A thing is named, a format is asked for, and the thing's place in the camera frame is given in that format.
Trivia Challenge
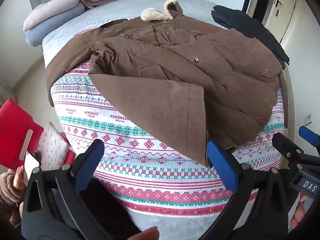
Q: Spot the cream door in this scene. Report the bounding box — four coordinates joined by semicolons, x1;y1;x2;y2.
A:
265;0;298;53

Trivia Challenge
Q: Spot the brown coat with fur hood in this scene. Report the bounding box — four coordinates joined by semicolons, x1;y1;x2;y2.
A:
46;0;288;168

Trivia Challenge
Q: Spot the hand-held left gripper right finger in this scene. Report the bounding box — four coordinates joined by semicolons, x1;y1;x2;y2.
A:
200;140;290;240

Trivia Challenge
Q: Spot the blue-grey pillow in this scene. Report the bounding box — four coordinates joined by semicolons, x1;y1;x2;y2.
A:
26;3;85;47

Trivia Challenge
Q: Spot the person's left hand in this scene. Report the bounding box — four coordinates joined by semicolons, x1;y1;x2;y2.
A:
129;226;160;240

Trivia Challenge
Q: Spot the smartphone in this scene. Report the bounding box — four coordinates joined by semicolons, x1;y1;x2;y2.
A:
24;151;40;180

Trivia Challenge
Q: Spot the black folded coat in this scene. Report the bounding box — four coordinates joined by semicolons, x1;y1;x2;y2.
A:
211;5;290;70

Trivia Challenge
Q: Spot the red green patterned blanket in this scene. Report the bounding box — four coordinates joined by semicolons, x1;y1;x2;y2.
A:
49;17;285;212

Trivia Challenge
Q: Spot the white floral cushion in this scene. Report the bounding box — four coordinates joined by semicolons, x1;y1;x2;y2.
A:
37;121;72;172

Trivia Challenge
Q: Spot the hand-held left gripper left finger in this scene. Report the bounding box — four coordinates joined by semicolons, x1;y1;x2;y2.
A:
21;139;140;240

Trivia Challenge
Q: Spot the red chair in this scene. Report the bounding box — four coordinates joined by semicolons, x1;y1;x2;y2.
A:
0;98;75;170

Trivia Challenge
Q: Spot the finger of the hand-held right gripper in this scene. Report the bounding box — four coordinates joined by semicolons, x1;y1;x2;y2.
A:
299;126;320;153
272;132;320;170

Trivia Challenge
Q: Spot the pink pillow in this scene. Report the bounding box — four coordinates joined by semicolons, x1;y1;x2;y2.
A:
23;0;80;32

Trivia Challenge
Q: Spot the person's right hand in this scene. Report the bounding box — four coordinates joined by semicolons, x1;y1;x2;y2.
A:
290;194;308;230

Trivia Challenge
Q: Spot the person's dark clothing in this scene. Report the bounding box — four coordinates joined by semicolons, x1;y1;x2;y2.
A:
79;177;143;240

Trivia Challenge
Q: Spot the bed with grey sheet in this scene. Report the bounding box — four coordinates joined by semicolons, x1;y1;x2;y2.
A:
41;0;293;240

